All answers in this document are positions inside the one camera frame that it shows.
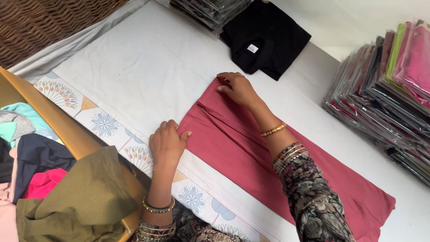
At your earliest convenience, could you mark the person's right hand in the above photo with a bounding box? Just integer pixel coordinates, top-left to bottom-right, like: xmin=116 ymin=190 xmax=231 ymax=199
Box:
xmin=217 ymin=71 xmax=263 ymax=109

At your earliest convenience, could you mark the person's left hand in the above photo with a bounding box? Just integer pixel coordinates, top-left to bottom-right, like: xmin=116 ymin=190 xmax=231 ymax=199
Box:
xmin=149 ymin=119 xmax=193 ymax=165

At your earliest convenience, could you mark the dusty rose garment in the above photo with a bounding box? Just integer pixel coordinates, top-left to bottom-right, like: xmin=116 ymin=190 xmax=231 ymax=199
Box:
xmin=177 ymin=77 xmax=396 ymax=242

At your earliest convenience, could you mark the black folded shirt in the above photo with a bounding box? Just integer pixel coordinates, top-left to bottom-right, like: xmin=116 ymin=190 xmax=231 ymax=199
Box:
xmin=220 ymin=0 xmax=312 ymax=81

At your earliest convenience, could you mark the stack of dark packaged garments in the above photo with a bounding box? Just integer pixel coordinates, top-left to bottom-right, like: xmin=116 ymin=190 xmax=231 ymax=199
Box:
xmin=165 ymin=0 xmax=253 ymax=33

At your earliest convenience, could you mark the gold beaded bangle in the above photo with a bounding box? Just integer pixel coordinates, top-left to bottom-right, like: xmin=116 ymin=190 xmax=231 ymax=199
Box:
xmin=259 ymin=122 xmax=288 ymax=138

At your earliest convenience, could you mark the white floral border bedsheet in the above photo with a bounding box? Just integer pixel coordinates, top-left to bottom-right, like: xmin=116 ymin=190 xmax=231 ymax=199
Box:
xmin=8 ymin=0 xmax=430 ymax=242

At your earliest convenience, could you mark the set of thin gold bangles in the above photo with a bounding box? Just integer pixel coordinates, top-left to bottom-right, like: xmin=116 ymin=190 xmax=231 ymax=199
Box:
xmin=272 ymin=143 xmax=310 ymax=176
xmin=137 ymin=218 xmax=177 ymax=241

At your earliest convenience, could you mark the black and gold bangle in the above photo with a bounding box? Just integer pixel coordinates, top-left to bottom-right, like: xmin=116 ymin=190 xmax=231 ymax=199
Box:
xmin=142 ymin=196 xmax=176 ymax=214

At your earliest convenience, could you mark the dark floral dress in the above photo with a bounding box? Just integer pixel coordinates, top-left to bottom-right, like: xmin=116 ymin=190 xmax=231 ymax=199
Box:
xmin=133 ymin=143 xmax=357 ymax=242

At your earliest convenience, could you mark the stack of colourful packaged garments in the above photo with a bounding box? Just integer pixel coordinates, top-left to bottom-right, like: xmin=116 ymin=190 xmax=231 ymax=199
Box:
xmin=322 ymin=19 xmax=430 ymax=189

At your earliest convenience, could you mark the grey cloth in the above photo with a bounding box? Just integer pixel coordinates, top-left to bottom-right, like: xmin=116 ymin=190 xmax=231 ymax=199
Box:
xmin=8 ymin=0 xmax=150 ymax=83

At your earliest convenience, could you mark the wooden box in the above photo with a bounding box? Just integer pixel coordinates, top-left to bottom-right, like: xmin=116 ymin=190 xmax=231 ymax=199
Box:
xmin=0 ymin=66 xmax=149 ymax=242

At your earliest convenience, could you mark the olive green garment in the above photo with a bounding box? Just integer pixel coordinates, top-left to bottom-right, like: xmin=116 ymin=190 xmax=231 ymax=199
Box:
xmin=16 ymin=145 xmax=138 ymax=242

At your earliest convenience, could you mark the brown wicker basket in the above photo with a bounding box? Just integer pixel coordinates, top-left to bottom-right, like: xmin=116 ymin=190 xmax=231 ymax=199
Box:
xmin=0 ymin=0 xmax=129 ymax=70

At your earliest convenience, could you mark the heap of mixed clothes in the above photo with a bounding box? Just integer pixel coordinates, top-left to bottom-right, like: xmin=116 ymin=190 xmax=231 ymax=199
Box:
xmin=0 ymin=102 xmax=78 ymax=242

